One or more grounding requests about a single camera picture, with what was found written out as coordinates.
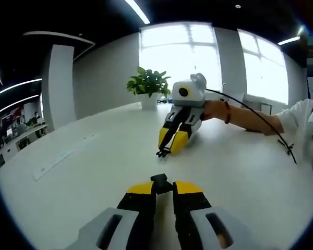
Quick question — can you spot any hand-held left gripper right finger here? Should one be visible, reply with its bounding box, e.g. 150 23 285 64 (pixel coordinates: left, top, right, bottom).
172 180 248 250

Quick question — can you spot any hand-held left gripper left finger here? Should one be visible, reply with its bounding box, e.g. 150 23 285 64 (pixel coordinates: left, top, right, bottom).
67 181 158 250

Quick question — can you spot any black plastic buckle pronged part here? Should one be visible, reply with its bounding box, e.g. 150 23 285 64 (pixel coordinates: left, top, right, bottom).
155 147 172 160

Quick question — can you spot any black plastic buckle socket part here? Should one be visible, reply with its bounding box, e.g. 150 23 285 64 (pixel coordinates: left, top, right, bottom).
150 173 173 195

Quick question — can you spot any person's right hand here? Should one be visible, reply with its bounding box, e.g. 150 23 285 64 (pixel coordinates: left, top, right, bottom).
201 99 227 122

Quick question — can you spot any white plant pot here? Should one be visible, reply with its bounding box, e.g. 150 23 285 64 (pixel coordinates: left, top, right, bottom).
140 93 160 110

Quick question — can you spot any bright window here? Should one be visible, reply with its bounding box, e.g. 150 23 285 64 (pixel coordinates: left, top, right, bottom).
139 22 222 92
237 28 290 105

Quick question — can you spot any green potted plant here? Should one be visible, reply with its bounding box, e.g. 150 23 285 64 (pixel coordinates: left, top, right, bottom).
126 66 172 99

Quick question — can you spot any long white ceiling light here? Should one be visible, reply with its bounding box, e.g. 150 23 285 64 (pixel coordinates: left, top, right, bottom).
0 79 43 99
277 35 301 46
124 0 151 26
0 93 40 119

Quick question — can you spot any person's white shirt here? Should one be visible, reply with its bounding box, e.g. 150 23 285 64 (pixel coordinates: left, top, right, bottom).
275 98 313 157

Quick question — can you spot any row of white office desks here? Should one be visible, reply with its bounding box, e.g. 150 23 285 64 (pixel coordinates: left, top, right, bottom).
0 123 49 167

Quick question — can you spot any dark red bead bracelet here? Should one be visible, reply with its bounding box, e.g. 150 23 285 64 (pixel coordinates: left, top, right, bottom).
223 100 232 124

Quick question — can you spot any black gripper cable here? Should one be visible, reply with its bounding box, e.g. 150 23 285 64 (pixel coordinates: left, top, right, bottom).
205 87 298 165

